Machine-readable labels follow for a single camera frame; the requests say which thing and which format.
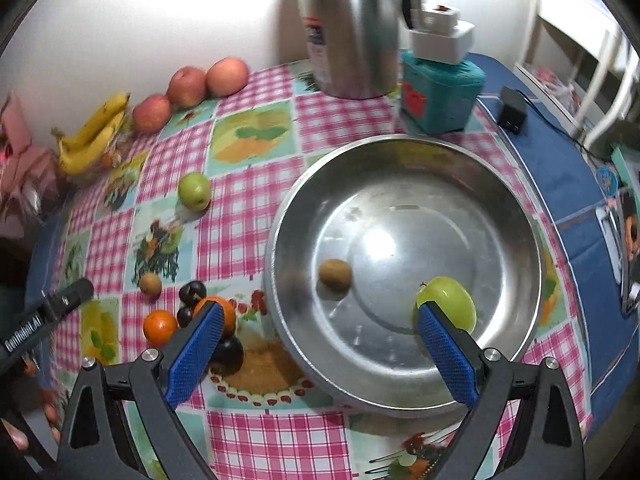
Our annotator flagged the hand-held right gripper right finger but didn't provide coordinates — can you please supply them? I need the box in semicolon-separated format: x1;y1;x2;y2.
416;302;587;480

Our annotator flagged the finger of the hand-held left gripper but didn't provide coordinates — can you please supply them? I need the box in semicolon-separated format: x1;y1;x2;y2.
42;279;95;322

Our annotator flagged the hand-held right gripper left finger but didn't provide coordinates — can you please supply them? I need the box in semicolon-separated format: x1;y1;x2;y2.
55;302;226;480

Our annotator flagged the orange mandarin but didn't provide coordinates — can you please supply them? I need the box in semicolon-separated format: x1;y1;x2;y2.
143;310;179;347
192;296;237;335

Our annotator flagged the large green mango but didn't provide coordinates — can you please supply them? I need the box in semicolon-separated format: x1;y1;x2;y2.
414;276;477;333

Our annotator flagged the large stainless steel bowl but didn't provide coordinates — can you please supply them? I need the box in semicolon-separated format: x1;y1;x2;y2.
264;135;548;415

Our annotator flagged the small green apple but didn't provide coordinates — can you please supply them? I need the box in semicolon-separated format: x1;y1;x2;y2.
178;172;212;211

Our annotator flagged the person's left hand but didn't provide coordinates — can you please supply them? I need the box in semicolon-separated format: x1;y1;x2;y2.
0;417;30;453

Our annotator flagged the clear plastic bag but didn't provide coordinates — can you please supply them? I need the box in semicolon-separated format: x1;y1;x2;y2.
75;125;136;186

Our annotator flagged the yellow banana bunch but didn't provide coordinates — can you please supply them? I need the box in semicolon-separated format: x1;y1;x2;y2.
50;92;132;177

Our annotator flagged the red apple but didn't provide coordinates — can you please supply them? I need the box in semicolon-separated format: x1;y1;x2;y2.
206;57;250;97
132;94;173;134
166;66;207;109

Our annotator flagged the white phone stand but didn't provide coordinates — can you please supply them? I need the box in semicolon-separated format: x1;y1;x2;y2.
595;205;626;281

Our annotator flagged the blue cloth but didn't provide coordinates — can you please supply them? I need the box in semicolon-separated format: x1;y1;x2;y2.
22;52;640;436

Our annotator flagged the black smartphone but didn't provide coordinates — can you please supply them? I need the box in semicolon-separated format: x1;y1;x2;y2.
617;187;640;316

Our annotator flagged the pink checkered tablecloth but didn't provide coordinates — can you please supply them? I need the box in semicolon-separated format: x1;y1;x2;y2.
45;62;593;480

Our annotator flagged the round blue sticker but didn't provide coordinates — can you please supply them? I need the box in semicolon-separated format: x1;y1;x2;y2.
596;165;622;197

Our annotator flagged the black power adapter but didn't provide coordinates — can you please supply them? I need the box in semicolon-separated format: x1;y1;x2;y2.
496;86;529;135

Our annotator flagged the teal box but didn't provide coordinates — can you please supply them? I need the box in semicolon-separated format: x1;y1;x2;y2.
401;50;487;135

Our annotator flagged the teal tray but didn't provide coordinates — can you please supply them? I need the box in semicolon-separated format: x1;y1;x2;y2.
612;145;640;186

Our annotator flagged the pink plastic bag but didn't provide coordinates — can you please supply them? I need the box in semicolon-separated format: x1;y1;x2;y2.
530;67;576;111

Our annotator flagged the white flat box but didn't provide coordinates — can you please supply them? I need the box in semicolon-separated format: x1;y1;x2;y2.
409;20;475;66

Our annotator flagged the white chair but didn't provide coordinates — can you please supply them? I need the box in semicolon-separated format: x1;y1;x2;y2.
575;35;640;151

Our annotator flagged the stainless steel thermos jug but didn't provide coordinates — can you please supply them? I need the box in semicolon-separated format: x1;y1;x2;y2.
296;0;425;100

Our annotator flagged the white desk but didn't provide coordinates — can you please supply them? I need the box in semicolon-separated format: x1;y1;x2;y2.
515;0;631;126

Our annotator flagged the black cable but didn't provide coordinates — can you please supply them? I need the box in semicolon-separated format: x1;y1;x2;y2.
517;90;621;163

